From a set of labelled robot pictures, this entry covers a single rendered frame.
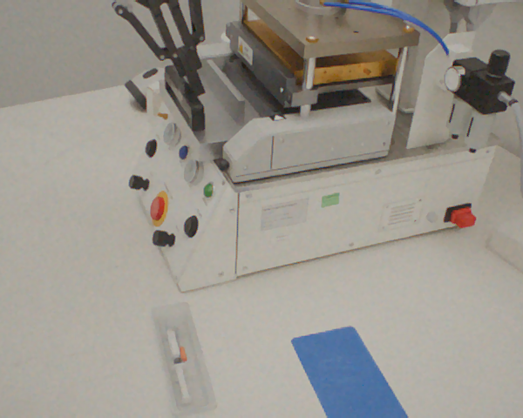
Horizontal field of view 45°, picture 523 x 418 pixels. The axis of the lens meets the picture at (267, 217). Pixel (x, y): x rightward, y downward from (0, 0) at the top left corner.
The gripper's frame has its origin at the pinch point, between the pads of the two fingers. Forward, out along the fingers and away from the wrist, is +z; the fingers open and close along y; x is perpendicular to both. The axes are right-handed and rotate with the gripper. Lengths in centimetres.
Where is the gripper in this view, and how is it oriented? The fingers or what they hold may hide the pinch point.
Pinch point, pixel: (190, 71)
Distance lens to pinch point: 97.0
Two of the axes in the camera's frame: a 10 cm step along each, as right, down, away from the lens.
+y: -8.8, 4.6, -1.2
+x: 3.9, 5.7, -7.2
